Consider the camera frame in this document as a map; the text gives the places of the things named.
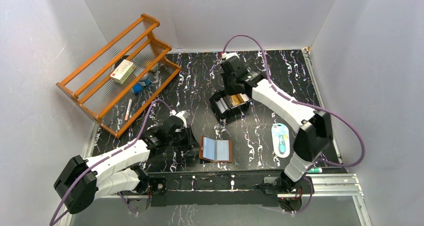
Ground white red small box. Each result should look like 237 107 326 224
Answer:
110 59 136 84

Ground silver card in tray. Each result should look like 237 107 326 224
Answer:
215 98 229 114

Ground blue small bottle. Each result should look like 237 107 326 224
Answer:
138 73 152 87

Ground purple cable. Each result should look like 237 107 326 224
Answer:
221 34 366 168
49 99 175 226

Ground orange wooden rack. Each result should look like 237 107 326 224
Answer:
56 13 181 125

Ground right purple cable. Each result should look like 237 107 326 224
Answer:
221 34 366 168

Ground pink white pen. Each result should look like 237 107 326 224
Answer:
124 98 133 121

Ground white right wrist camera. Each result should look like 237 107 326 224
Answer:
221 52 240 60

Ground brown leather card holder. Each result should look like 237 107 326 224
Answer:
198 136 233 163

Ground green white marker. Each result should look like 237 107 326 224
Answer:
307 168 323 174

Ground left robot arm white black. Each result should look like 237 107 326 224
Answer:
53 111 195 215

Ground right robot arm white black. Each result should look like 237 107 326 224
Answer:
220 53 333 193

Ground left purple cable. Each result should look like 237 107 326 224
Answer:
49 99 175 226

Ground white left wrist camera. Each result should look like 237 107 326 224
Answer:
170 110 188 128

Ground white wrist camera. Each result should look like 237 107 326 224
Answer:
221 52 240 60
170 110 188 128

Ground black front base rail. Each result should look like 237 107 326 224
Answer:
150 170 286 207

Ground gold credit card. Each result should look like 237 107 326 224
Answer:
229 95 244 107

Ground black card tray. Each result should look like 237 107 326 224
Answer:
209 90 252 121

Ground blue small block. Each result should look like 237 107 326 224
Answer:
131 83 143 94

